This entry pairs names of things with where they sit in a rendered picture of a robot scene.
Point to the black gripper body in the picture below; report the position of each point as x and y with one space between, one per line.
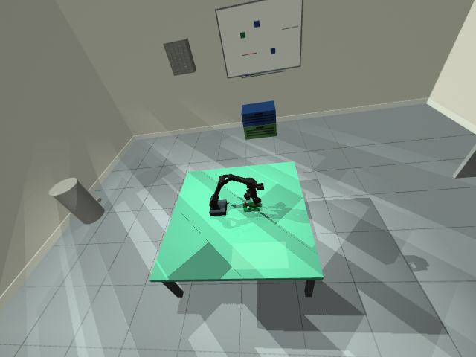
254 194

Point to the green circuit board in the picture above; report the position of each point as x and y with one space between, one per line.
251 206

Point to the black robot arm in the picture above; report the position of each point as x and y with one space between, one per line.
250 182

